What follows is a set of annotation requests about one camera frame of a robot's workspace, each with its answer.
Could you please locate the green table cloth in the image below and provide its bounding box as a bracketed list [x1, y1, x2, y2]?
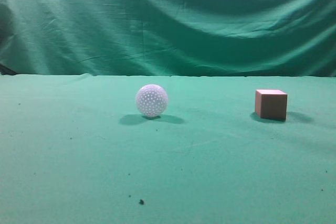
[1, 74, 335, 223]

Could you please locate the green backdrop cloth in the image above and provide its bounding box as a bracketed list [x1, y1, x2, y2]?
[1, 0, 335, 77]

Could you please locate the white dimpled ball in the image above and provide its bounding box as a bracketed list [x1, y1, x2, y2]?
[135, 84, 169, 118]

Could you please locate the pink cube block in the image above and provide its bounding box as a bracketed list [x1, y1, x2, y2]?
[255, 89, 288, 120]

